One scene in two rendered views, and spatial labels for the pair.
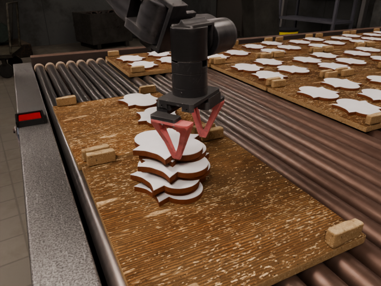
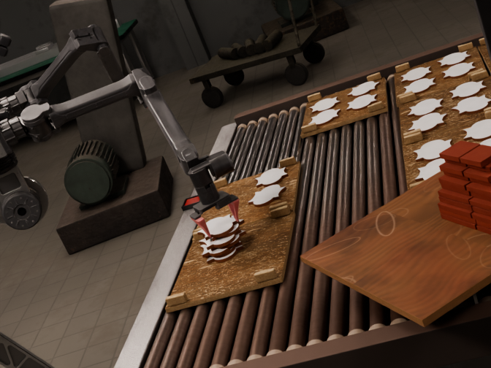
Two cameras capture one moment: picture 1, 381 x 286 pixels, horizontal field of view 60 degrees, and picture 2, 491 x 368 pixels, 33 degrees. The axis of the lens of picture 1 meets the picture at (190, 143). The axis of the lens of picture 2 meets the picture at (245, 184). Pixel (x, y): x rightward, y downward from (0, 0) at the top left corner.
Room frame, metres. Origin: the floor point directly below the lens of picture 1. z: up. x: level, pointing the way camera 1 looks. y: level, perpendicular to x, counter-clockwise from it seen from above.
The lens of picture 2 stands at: (-1.07, -1.62, 1.93)
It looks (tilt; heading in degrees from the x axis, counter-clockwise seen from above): 20 degrees down; 43
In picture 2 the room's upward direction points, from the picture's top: 23 degrees counter-clockwise
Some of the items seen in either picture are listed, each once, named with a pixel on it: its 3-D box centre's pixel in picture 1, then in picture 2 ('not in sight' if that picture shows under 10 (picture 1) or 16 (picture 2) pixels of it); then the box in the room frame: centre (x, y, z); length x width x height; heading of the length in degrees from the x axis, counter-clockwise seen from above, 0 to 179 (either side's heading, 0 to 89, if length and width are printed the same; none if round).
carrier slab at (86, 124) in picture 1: (128, 120); (249, 200); (0.86, 0.18, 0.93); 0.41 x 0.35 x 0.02; 28
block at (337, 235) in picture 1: (344, 232); (265, 275); (0.37, -0.23, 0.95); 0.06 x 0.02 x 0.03; 116
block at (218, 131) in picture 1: (212, 133); (280, 212); (0.72, -0.05, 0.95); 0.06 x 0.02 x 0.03; 116
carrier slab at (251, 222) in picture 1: (200, 197); (234, 259); (0.49, -0.02, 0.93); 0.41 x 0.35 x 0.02; 26
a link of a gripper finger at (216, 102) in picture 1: (199, 116); (227, 209); (0.55, -0.02, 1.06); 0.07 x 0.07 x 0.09; 61
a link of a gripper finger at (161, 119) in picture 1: (180, 130); (207, 221); (0.49, 0.02, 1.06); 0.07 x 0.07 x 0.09; 61
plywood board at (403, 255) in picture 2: not in sight; (440, 233); (0.43, -0.74, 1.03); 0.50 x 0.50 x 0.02; 61
